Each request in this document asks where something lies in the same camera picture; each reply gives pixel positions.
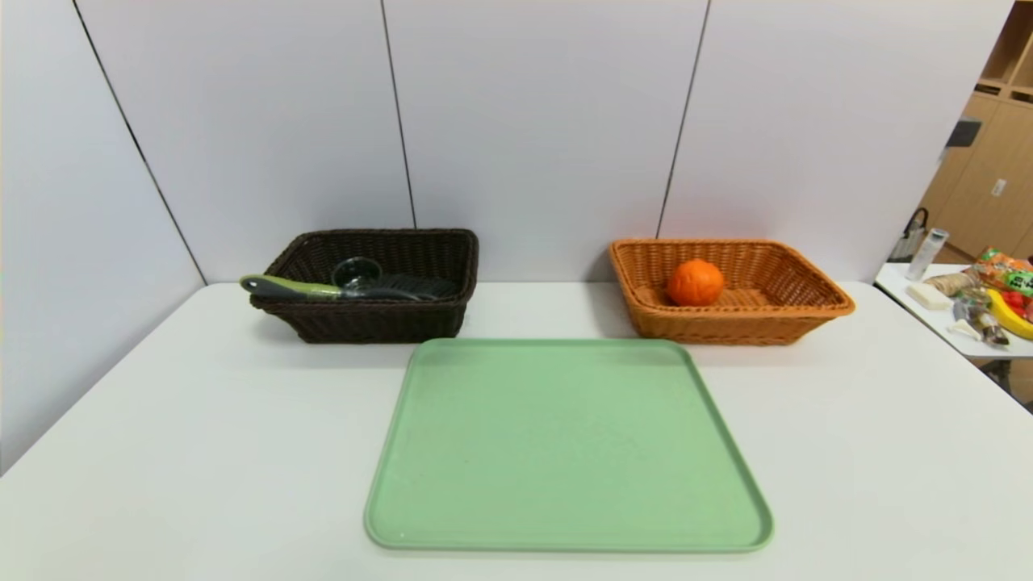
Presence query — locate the glass cup with black handle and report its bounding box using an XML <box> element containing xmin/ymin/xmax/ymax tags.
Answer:
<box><xmin>331</xmin><ymin>256</ymin><xmax>385</xmax><ymax>291</ymax></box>

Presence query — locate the orange fruit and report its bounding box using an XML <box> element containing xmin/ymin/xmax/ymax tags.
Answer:
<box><xmin>666</xmin><ymin>258</ymin><xmax>726</xmax><ymax>307</ymax></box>

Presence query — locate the black bristle brush green handle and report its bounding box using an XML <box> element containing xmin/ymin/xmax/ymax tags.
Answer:
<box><xmin>239</xmin><ymin>274</ymin><xmax>458</xmax><ymax>304</ymax></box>

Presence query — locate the dark brown wicker basket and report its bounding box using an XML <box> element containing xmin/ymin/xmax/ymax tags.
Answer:
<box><xmin>249</xmin><ymin>228</ymin><xmax>480</xmax><ymax>345</ymax></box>

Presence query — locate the orange wicker basket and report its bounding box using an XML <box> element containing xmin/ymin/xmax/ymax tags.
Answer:
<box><xmin>609</xmin><ymin>237</ymin><xmax>857</xmax><ymax>346</ymax></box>

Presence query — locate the light green plastic tray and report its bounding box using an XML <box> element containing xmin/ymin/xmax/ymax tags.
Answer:
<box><xmin>364</xmin><ymin>338</ymin><xmax>775</xmax><ymax>554</ymax></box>

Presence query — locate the white block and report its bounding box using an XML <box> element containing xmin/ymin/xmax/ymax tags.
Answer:
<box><xmin>905</xmin><ymin>282</ymin><xmax>954</xmax><ymax>312</ymax></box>

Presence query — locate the clear plastic bottle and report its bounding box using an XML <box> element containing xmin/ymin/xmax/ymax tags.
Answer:
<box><xmin>905</xmin><ymin>228</ymin><xmax>951</xmax><ymax>282</ymax></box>

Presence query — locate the beige bread packet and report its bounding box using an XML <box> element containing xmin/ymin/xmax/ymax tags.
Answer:
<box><xmin>923</xmin><ymin>271</ymin><xmax>982</xmax><ymax>297</ymax></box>

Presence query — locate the silver foil wrapper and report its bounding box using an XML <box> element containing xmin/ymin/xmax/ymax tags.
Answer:
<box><xmin>951</xmin><ymin>299</ymin><xmax>1011</xmax><ymax>349</ymax></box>

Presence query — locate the wooden cabinet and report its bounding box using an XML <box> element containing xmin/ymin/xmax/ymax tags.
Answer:
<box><xmin>916</xmin><ymin>0</ymin><xmax>1033</xmax><ymax>261</ymax></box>

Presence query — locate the orange green snack packet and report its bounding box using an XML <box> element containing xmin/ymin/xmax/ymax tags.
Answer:
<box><xmin>972</xmin><ymin>246</ymin><xmax>1033</xmax><ymax>296</ymax></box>

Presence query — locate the yellow banana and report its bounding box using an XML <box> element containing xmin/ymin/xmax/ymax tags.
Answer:
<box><xmin>985</xmin><ymin>288</ymin><xmax>1033</xmax><ymax>341</ymax></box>

